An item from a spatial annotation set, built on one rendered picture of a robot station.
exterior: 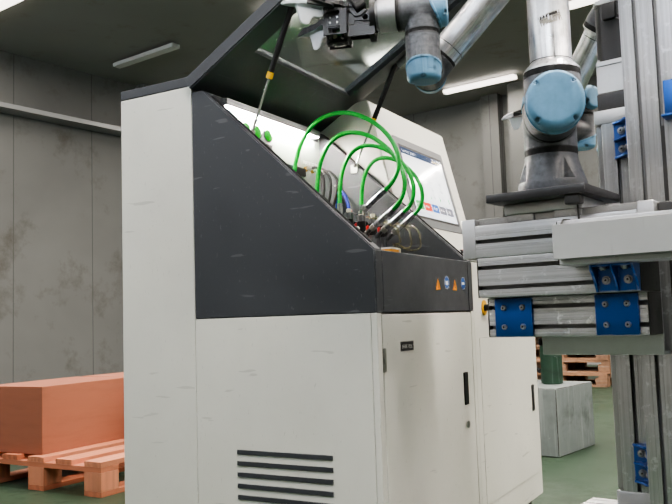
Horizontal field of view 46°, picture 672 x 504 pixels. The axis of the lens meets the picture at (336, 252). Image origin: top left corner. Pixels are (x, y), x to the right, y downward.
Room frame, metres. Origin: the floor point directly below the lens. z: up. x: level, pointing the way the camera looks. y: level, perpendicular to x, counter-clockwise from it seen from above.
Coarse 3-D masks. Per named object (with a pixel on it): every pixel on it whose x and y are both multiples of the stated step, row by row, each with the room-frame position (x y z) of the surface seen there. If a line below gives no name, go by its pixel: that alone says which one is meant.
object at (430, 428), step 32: (384, 320) 2.03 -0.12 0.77; (416, 320) 2.20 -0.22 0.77; (448, 320) 2.41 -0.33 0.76; (384, 352) 2.02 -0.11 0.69; (416, 352) 2.20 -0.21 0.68; (448, 352) 2.40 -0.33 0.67; (384, 384) 2.02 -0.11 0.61; (416, 384) 2.19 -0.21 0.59; (448, 384) 2.39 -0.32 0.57; (416, 416) 2.18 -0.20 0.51; (448, 416) 2.38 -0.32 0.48; (416, 448) 2.17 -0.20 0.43; (448, 448) 2.37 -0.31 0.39; (416, 480) 2.17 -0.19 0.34; (448, 480) 2.36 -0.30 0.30
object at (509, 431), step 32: (352, 128) 2.81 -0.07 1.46; (416, 128) 3.14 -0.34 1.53; (384, 160) 2.76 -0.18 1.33; (448, 160) 3.37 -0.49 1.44; (480, 320) 2.66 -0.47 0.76; (480, 352) 2.64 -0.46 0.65; (512, 352) 2.94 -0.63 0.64; (480, 384) 2.63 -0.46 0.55; (512, 384) 2.92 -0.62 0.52; (480, 416) 2.62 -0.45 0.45; (512, 416) 2.90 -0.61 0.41; (480, 448) 2.61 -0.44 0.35; (512, 448) 2.89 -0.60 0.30; (512, 480) 2.87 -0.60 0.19
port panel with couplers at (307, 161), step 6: (300, 156) 2.72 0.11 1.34; (306, 156) 2.75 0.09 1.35; (312, 156) 2.78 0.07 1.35; (300, 162) 2.72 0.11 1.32; (306, 162) 2.75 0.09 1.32; (312, 162) 2.78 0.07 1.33; (306, 168) 2.73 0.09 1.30; (306, 174) 2.74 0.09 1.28; (312, 174) 2.78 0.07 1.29; (306, 180) 2.74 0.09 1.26; (312, 180) 2.78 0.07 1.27; (312, 186) 2.78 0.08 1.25
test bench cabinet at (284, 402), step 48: (240, 336) 2.20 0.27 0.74; (288, 336) 2.12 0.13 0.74; (336, 336) 2.05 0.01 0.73; (240, 384) 2.20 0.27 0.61; (288, 384) 2.13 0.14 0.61; (336, 384) 2.05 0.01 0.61; (240, 432) 2.20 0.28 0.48; (288, 432) 2.13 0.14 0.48; (336, 432) 2.06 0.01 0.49; (384, 432) 2.01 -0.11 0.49; (240, 480) 2.21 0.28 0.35; (288, 480) 2.13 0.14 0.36; (336, 480) 2.06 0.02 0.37; (384, 480) 2.00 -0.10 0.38; (480, 480) 2.59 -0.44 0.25
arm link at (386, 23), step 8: (384, 0) 1.67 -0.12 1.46; (392, 0) 1.66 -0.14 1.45; (376, 8) 1.67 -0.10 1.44; (384, 8) 1.66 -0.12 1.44; (392, 8) 1.66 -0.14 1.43; (376, 16) 1.67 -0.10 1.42; (384, 16) 1.66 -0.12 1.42; (392, 16) 1.66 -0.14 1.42; (376, 24) 1.68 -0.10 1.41; (384, 24) 1.67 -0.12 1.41; (392, 24) 1.67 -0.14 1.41; (384, 32) 1.70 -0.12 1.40
